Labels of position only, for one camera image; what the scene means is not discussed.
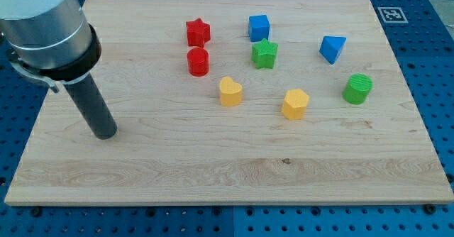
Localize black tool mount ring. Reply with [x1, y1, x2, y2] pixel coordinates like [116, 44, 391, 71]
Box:
[38, 24, 101, 82]

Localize green star block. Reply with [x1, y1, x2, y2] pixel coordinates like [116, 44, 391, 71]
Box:
[251, 38, 278, 69]

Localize red star block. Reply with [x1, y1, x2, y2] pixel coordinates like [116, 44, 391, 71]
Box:
[186, 18, 211, 48]

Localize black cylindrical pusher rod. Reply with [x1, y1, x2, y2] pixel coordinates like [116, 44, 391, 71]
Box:
[63, 73, 117, 140]

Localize blue triangle block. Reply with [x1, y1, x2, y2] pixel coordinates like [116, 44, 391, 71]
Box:
[319, 35, 347, 65]

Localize green cylinder block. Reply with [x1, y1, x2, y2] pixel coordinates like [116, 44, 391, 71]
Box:
[342, 73, 373, 105]

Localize white fiducial marker tag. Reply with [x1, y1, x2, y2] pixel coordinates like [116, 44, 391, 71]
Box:
[378, 6, 408, 23]

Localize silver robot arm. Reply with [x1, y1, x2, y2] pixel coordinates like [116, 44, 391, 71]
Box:
[1, 0, 117, 140]

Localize yellow pentagon block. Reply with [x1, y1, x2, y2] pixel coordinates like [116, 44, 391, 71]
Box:
[281, 89, 310, 120]

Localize yellow heart block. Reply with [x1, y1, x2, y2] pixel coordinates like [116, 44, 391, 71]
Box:
[219, 76, 243, 106]

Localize wooden board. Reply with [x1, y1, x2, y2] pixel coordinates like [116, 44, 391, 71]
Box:
[5, 0, 453, 206]

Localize red cylinder block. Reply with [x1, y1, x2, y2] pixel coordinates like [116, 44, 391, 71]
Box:
[187, 48, 209, 77]

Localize blue cube block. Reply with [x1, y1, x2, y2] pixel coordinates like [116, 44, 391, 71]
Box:
[248, 15, 270, 42]

